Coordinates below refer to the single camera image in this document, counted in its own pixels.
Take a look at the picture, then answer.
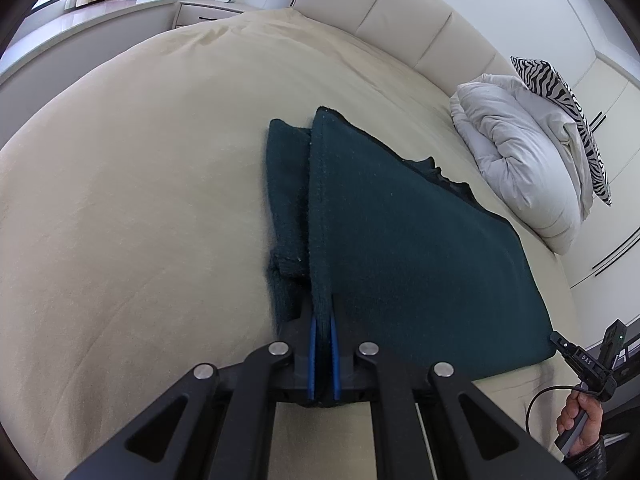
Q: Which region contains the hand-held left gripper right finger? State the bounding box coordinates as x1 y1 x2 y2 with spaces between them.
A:
330 305 576 480

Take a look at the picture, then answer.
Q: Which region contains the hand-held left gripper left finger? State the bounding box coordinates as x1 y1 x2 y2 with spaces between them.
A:
65 305 317 480

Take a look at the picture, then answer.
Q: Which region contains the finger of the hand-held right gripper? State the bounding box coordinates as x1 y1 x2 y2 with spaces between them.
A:
550 331 577 360

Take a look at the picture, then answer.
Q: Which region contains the dark green sweater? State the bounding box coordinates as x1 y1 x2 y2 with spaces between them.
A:
264 106 557 407

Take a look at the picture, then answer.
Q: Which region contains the person's right forearm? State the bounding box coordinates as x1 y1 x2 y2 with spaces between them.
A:
561 435 620 480

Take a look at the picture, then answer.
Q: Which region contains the person's right hand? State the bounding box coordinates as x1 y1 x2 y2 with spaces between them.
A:
556 390 607 457

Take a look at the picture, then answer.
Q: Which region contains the white folded duvet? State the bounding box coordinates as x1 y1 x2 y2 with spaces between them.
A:
449 74 596 256

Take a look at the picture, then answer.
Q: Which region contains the zebra print pillow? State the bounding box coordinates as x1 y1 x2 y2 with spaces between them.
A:
510 56 614 207

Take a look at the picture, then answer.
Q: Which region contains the bed with beige sheet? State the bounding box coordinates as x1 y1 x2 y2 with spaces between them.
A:
0 7 587 480

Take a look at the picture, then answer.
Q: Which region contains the white wardrobe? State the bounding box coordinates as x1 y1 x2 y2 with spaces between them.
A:
537 0 640 291

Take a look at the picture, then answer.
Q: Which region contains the cream padded headboard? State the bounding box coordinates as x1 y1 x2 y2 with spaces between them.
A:
291 0 517 97

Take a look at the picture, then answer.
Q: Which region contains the white nightstand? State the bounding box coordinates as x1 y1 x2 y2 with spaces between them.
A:
175 0 262 30

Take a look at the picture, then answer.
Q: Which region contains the white window ledge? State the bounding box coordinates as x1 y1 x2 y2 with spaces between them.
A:
0 0 180 87

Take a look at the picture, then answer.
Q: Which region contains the black cable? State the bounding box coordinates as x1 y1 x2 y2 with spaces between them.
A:
524 384 587 457

